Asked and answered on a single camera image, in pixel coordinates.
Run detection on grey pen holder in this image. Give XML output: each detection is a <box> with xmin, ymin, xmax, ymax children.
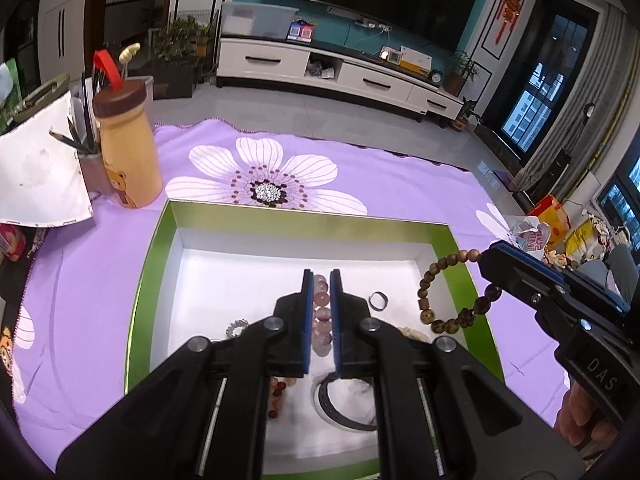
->
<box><xmin>49</xmin><ymin>76</ymin><xmax>115</xmax><ymax>197</ymax></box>

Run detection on red knot wall decoration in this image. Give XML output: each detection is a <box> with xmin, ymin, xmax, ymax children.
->
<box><xmin>495</xmin><ymin>0</ymin><xmax>524</xmax><ymax>44</ymax></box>

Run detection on orange plastic bag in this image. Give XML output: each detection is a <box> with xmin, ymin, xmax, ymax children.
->
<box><xmin>530</xmin><ymin>194</ymin><xmax>572</xmax><ymax>249</ymax></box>

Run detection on wooden bead bracelet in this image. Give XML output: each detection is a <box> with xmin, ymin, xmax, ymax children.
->
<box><xmin>416</xmin><ymin>249</ymin><xmax>503</xmax><ymax>336</ymax></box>

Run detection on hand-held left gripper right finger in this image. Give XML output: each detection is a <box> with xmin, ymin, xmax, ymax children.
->
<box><xmin>329</xmin><ymin>269</ymin><xmax>586</xmax><ymax>480</ymax></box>

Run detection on white and yellow desk calendar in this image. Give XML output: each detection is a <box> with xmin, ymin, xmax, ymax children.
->
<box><xmin>399</xmin><ymin>46</ymin><xmax>434</xmax><ymax>74</ymax></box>

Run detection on white television cabinet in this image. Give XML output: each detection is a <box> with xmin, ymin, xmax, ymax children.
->
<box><xmin>216</xmin><ymin>36</ymin><xmax>465</xmax><ymax>122</ymax></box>

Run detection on white paper sheet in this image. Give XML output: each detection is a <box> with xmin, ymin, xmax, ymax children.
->
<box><xmin>0</xmin><ymin>91</ymin><xmax>96</xmax><ymax>229</ymax></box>

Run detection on small blue boxes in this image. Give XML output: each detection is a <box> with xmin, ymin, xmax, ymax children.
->
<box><xmin>287</xmin><ymin>18</ymin><xmax>317</xmax><ymax>43</ymax></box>

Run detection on grey curtain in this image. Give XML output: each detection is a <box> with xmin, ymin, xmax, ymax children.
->
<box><xmin>515</xmin><ymin>4</ymin><xmax>632</xmax><ymax>207</ymax></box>

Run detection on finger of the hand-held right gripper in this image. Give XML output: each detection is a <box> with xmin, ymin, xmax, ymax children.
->
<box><xmin>491</xmin><ymin>240</ymin><xmax>631</xmax><ymax>315</ymax></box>
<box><xmin>478</xmin><ymin>247</ymin><xmax>572</xmax><ymax>313</ymax></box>

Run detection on green cardboard box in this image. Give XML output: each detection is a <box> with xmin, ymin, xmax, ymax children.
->
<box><xmin>124</xmin><ymin>199</ymin><xmax>506</xmax><ymax>480</ymax></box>

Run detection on small potted plant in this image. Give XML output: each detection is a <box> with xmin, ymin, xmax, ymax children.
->
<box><xmin>452</xmin><ymin>98</ymin><xmax>484</xmax><ymax>134</ymax></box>

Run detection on white power strip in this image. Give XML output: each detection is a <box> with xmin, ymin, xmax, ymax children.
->
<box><xmin>326</xmin><ymin>5</ymin><xmax>392</xmax><ymax>32</ymax></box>

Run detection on dark window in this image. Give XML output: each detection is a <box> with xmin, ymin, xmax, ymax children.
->
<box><xmin>500</xmin><ymin>59</ymin><xmax>554</xmax><ymax>154</ymax></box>

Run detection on dark bangle bracelet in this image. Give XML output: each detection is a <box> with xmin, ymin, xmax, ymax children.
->
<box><xmin>312</xmin><ymin>371</ymin><xmax>379</xmax><ymax>432</ymax></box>

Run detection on clear plastic storage box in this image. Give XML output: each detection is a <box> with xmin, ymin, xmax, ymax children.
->
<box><xmin>220</xmin><ymin>1</ymin><xmax>300</xmax><ymax>41</ymax></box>

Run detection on person's right hand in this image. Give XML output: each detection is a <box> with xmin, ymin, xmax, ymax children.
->
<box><xmin>551</xmin><ymin>382</ymin><xmax>622</xmax><ymax>462</ymax></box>

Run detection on yellow bear bottle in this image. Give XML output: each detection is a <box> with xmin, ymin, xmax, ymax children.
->
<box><xmin>92</xmin><ymin>42</ymin><xmax>164</xmax><ymax>210</ymax></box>

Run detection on purple flower tablecloth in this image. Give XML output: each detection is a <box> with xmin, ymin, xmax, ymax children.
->
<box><xmin>10</xmin><ymin>119</ymin><xmax>573</xmax><ymax>461</ymax></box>

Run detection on tall potted plant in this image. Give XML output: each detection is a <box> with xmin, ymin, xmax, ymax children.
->
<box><xmin>444</xmin><ymin>49</ymin><xmax>481</xmax><ymax>97</ymax></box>

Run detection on yellow plastic bag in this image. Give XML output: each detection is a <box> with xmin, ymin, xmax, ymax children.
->
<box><xmin>564</xmin><ymin>219</ymin><xmax>609</xmax><ymax>262</ymax></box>

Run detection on white plastic bag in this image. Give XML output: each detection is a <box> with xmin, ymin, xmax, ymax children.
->
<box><xmin>509</xmin><ymin>214</ymin><xmax>552</xmax><ymax>257</ymax></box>

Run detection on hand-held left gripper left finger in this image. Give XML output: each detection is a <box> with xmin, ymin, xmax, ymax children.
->
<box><xmin>56</xmin><ymin>269</ymin><xmax>315</xmax><ymax>480</ymax></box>

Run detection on bushy potted plants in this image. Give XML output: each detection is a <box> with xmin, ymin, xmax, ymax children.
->
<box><xmin>149</xmin><ymin>15</ymin><xmax>212</xmax><ymax>100</ymax></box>

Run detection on pink bead bracelet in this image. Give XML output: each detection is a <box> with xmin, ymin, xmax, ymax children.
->
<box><xmin>311</xmin><ymin>274</ymin><xmax>335</xmax><ymax>359</ymax></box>

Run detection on red bead bracelet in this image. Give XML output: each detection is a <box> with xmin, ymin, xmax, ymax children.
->
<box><xmin>267</xmin><ymin>376</ymin><xmax>300</xmax><ymax>421</ymax></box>

